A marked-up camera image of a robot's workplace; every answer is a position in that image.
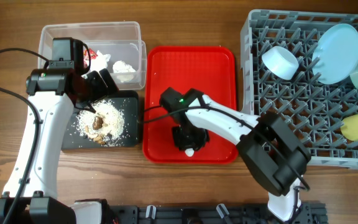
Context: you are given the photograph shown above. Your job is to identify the white plastic spoon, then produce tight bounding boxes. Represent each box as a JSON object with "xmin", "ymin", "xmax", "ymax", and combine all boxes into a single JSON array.
[{"xmin": 185, "ymin": 148, "xmax": 195, "ymax": 157}]

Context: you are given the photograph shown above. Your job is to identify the rice and food scraps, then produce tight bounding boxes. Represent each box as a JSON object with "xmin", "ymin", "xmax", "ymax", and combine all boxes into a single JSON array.
[{"xmin": 70, "ymin": 100, "xmax": 126, "ymax": 147}]

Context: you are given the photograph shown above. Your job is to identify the white napkin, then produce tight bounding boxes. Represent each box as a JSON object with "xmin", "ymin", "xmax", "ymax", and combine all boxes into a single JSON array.
[{"xmin": 112, "ymin": 60, "xmax": 135, "ymax": 83}]

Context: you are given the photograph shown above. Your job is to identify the light blue bowl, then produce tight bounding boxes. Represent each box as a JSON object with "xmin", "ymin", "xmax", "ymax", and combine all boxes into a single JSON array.
[{"xmin": 262, "ymin": 46, "xmax": 299, "ymax": 80}]

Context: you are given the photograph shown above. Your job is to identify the light blue plate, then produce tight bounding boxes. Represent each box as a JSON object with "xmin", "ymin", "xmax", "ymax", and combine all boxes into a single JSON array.
[{"xmin": 312, "ymin": 24, "xmax": 358, "ymax": 85}]

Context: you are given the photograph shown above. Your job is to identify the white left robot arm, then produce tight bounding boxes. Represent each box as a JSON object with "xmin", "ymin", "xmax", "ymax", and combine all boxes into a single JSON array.
[{"xmin": 0, "ymin": 37, "xmax": 119, "ymax": 223}]

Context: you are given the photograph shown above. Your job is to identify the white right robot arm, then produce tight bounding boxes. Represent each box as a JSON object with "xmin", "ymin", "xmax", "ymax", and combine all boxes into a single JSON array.
[{"xmin": 160, "ymin": 88, "xmax": 311, "ymax": 223}]

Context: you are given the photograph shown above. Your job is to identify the black food waste tray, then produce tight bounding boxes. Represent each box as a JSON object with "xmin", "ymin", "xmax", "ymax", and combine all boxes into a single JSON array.
[{"xmin": 62, "ymin": 90, "xmax": 139, "ymax": 150}]

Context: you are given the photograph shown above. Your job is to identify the clear plastic waste bin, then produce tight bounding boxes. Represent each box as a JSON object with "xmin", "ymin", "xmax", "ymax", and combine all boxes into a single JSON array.
[{"xmin": 39, "ymin": 21, "xmax": 147, "ymax": 90}]

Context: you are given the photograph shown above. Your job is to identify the grey dishwasher rack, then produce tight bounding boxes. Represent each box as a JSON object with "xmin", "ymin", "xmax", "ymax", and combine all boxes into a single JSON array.
[{"xmin": 240, "ymin": 9, "xmax": 358, "ymax": 170}]

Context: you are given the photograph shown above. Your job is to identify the crumpled white tissue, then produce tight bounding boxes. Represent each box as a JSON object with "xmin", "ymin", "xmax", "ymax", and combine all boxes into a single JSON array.
[{"xmin": 89, "ymin": 49, "xmax": 111, "ymax": 72}]

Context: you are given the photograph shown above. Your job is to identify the red snack wrapper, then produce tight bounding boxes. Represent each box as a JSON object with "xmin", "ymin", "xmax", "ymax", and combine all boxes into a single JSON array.
[{"xmin": 83, "ymin": 49, "xmax": 98, "ymax": 67}]

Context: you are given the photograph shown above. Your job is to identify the red serving tray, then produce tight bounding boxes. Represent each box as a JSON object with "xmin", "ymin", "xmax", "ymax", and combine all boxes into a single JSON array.
[{"xmin": 142, "ymin": 46, "xmax": 238, "ymax": 164}]

